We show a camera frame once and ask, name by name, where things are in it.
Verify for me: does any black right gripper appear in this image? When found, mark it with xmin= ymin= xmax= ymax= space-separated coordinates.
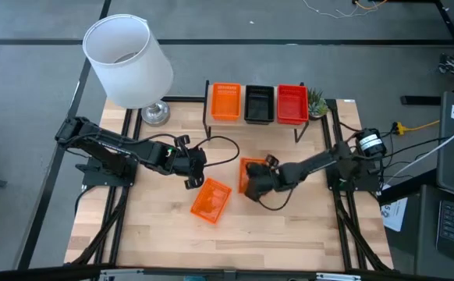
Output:
xmin=246 ymin=154 xmax=293 ymax=201

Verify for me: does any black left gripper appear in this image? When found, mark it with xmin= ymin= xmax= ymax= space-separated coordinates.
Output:
xmin=163 ymin=134 xmax=207 ymax=190

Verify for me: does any orange plastic slotted basket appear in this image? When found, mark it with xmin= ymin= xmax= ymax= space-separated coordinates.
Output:
xmin=210 ymin=82 xmax=243 ymax=122
xmin=238 ymin=156 xmax=269 ymax=195
xmin=190 ymin=177 xmax=233 ymax=226

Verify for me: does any black plastic slotted basket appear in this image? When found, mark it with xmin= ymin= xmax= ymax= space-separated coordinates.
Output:
xmin=243 ymin=84 xmax=276 ymax=126

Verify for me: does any red plastic slotted basket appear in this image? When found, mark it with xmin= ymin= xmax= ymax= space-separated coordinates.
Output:
xmin=276 ymin=84 xmax=310 ymax=126

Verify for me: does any wooden shelf with black legs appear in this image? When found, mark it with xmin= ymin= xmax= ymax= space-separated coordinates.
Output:
xmin=202 ymin=80 xmax=310 ymax=144

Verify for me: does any small potted succulent plant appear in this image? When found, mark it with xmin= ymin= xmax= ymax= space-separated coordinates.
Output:
xmin=307 ymin=87 xmax=331 ymax=120

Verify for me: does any white shade table lamp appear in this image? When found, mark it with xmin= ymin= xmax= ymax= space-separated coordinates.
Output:
xmin=82 ymin=14 xmax=175 ymax=126

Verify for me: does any white paper sheet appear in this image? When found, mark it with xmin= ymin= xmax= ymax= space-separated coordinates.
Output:
xmin=380 ymin=183 xmax=410 ymax=233

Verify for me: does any black floor bar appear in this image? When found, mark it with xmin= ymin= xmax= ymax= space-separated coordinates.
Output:
xmin=400 ymin=94 xmax=443 ymax=106

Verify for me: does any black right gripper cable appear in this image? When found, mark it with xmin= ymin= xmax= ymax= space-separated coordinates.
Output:
xmin=257 ymin=189 xmax=291 ymax=212

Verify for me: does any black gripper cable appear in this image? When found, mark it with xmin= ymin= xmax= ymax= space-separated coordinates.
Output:
xmin=195 ymin=135 xmax=241 ymax=168
xmin=257 ymin=189 xmax=291 ymax=212

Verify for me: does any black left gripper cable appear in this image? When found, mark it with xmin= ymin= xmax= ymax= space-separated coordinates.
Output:
xmin=195 ymin=135 xmax=241 ymax=168

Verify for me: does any black frame rail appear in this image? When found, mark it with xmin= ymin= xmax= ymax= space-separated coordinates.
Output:
xmin=321 ymin=99 xmax=351 ymax=271
xmin=160 ymin=96 xmax=207 ymax=103
xmin=332 ymin=99 xmax=368 ymax=271
xmin=108 ymin=108 xmax=143 ymax=267
xmin=94 ymin=108 xmax=133 ymax=267

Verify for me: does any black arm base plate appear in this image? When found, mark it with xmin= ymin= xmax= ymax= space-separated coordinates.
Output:
xmin=76 ymin=155 xmax=139 ymax=187
xmin=325 ymin=160 xmax=381 ymax=193

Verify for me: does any silver mount bar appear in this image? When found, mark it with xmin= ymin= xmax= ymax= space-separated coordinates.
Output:
xmin=98 ymin=268 xmax=238 ymax=281

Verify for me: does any black cable bundle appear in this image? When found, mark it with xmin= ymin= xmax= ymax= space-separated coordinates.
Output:
xmin=335 ymin=194 xmax=392 ymax=272
xmin=70 ymin=186 xmax=131 ymax=266

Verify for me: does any yellow extension cord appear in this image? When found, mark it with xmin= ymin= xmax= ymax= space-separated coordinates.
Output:
xmin=392 ymin=119 xmax=442 ymax=137

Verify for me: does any thin white floor cable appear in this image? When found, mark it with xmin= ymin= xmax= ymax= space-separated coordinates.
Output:
xmin=302 ymin=0 xmax=388 ymax=20

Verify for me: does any black front frame bar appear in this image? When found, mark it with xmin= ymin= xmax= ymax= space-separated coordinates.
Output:
xmin=0 ymin=264 xmax=454 ymax=281

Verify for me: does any thin orange floor cable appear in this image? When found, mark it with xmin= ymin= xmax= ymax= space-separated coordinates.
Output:
xmin=353 ymin=0 xmax=388 ymax=11

